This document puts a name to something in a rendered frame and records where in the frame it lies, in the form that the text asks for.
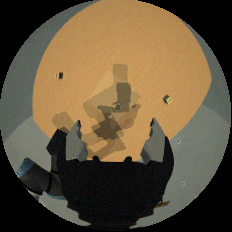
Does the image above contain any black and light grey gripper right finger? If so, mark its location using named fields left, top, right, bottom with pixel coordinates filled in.
left=140, top=118, right=174, bottom=196

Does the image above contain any tan square mat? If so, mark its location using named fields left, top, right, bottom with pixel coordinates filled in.
left=87, top=70, right=141, bottom=122

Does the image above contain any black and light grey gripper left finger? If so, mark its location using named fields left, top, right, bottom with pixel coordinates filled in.
left=56, top=120, right=88, bottom=190

